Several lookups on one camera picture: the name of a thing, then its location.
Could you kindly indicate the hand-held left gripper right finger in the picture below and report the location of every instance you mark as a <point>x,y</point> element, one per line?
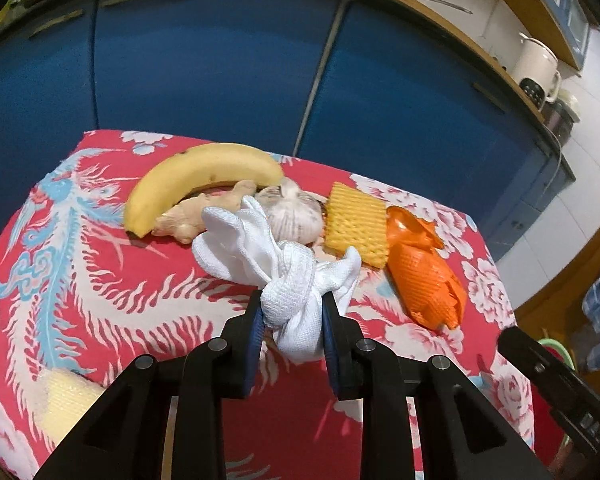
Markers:
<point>330,355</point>

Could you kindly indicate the ginger root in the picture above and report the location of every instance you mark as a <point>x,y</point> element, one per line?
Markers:
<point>190,215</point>

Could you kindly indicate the wooden wall cabinet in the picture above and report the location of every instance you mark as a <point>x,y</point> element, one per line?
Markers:
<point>545,5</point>

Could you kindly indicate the yellow waffle cloth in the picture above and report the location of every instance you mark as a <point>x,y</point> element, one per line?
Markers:
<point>355,225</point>

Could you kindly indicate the knotted white cloth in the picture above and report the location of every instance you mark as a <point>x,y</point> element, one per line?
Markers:
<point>290,280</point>

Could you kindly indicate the yellow banana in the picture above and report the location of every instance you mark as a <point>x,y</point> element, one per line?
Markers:
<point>190,170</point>

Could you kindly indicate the cream electric kettle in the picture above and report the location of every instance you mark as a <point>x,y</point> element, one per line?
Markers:
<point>532,60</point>

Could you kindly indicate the blue kitchen cabinet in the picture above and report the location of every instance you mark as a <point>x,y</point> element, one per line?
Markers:
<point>205,75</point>

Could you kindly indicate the garlic bulb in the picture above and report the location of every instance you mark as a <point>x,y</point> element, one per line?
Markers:
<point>295,215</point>

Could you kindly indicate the dark rice cooker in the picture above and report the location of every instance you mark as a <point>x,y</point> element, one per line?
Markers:
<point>560,117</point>

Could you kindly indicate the red floral tablecloth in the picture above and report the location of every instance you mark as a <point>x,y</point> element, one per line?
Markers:
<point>130,285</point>

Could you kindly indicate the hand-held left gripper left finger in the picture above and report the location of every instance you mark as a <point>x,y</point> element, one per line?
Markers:
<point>252,345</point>

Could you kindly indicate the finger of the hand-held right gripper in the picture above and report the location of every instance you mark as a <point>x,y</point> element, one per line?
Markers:
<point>525,355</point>

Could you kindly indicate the pale yellow sponge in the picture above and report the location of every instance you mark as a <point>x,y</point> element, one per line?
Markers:
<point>65,400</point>

